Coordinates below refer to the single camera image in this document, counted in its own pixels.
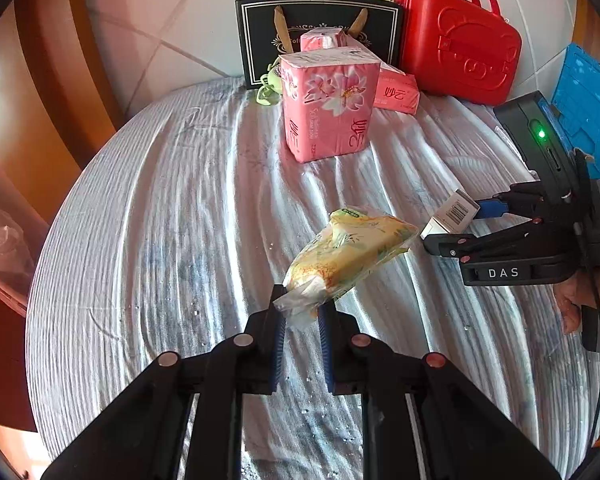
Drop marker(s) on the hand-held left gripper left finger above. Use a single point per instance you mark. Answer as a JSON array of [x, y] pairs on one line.
[[279, 340]]

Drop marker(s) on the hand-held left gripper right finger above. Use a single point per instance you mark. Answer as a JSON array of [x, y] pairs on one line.
[[325, 350]]

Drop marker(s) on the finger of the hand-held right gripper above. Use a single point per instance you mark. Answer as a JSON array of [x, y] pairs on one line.
[[492, 208], [480, 247]]

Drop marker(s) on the white and green medicine box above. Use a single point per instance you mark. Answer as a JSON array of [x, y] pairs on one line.
[[455, 212]]

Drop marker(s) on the blue plastic crate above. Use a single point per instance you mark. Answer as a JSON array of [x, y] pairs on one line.
[[590, 100]]

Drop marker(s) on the yellow tissue packet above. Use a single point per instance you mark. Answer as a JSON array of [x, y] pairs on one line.
[[350, 255]]

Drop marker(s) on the green one-eyed monster plush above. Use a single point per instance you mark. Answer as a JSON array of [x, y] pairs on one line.
[[266, 91]]

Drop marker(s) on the person's right hand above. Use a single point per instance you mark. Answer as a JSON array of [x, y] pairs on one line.
[[572, 300]]

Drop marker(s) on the red bear-embossed suitcase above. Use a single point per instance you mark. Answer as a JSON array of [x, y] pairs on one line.
[[455, 50]]

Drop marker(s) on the large pink tissue multipack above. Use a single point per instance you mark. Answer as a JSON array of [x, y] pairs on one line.
[[325, 110]]

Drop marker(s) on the black gift bag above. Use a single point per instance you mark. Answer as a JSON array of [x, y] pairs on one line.
[[260, 35]]

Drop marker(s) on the clear plastic bag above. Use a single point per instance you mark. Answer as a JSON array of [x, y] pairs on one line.
[[5, 245]]

